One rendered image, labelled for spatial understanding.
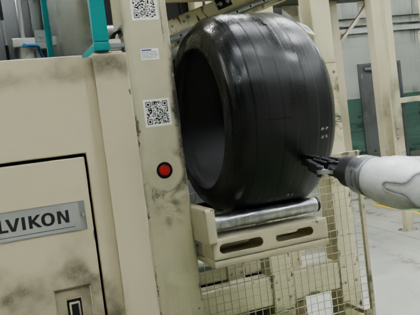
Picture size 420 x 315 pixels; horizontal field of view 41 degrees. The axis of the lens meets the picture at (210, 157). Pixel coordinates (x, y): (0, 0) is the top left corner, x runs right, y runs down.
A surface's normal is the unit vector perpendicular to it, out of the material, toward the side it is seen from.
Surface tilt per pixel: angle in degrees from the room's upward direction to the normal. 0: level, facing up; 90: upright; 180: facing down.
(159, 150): 90
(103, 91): 90
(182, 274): 90
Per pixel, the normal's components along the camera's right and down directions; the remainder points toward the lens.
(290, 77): 0.32, -0.25
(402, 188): -0.77, 0.05
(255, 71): 0.04, -0.27
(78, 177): 0.36, 0.00
